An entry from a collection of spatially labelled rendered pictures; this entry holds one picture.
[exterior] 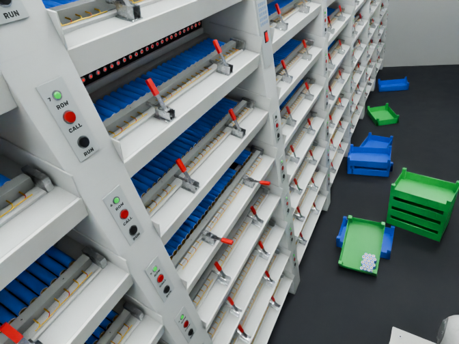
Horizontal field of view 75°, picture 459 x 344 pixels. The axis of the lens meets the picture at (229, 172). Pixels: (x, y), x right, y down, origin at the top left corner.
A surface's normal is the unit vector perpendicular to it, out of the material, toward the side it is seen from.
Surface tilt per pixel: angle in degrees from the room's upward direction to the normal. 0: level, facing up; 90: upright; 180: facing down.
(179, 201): 19
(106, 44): 109
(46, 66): 90
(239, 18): 90
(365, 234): 26
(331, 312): 0
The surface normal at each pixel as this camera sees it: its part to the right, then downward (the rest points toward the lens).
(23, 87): 0.86, 0.14
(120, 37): 0.88, 0.39
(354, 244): -0.39, -0.46
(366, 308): -0.21, -0.80
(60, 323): 0.08, -0.71
